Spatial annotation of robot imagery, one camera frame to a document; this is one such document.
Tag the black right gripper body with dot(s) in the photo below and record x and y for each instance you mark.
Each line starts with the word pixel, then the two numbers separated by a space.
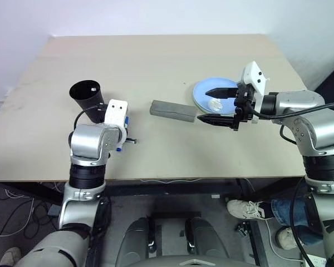
pixel 245 105

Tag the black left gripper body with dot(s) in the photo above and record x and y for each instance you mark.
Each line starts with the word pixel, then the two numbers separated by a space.
pixel 102 108

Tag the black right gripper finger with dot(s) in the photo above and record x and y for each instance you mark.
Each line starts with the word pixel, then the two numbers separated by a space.
pixel 217 119
pixel 221 93

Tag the white paper ball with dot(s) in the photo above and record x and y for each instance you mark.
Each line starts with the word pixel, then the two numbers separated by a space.
pixel 215 105

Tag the grey glasses case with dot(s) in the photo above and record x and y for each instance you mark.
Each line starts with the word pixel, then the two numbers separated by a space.
pixel 172 110

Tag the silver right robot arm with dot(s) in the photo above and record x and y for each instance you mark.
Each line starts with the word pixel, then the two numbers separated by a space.
pixel 314 128

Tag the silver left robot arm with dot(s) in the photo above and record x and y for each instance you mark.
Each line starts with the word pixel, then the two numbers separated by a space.
pixel 89 142

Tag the black plastic cup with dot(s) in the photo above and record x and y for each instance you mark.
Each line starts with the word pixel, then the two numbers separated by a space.
pixel 80 93

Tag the light blue plate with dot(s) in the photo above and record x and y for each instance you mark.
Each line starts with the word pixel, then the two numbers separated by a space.
pixel 203 89

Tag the white laced sneaker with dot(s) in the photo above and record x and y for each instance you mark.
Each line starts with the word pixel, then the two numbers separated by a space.
pixel 247 210

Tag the black caster clamp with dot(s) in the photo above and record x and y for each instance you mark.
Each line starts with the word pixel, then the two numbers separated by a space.
pixel 242 228

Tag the grey power adapter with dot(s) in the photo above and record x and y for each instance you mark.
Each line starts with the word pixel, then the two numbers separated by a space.
pixel 53 210

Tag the blue jeans leg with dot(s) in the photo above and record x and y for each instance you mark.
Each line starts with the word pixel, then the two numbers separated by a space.
pixel 284 214

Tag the dark grey right robot foot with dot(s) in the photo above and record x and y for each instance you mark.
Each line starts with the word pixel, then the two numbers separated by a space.
pixel 208 239

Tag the dark grey robot foot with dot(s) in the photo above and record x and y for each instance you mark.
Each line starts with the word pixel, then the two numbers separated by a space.
pixel 133 239
pixel 208 239

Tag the dark grey left robot foot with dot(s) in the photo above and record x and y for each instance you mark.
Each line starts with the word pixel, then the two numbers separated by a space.
pixel 133 239

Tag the grey robot torso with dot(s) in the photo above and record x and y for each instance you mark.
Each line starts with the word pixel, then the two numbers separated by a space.
pixel 195 261

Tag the white paper sheet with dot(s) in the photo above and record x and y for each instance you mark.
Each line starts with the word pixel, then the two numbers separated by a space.
pixel 314 261

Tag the cream shoe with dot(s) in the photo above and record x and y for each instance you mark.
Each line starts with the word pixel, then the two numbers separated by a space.
pixel 10 257

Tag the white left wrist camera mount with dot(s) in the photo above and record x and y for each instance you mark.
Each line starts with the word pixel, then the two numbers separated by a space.
pixel 115 114

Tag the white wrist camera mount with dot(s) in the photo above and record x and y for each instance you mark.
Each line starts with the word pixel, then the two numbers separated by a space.
pixel 115 114
pixel 253 75

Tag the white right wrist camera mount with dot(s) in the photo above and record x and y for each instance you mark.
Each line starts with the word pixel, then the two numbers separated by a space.
pixel 253 75

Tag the black table frame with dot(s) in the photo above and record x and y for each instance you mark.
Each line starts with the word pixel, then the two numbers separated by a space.
pixel 169 187

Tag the black stand base plate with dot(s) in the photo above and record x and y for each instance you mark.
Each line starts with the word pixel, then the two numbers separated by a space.
pixel 175 218

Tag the black stand rail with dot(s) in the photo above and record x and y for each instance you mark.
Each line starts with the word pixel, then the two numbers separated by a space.
pixel 255 244

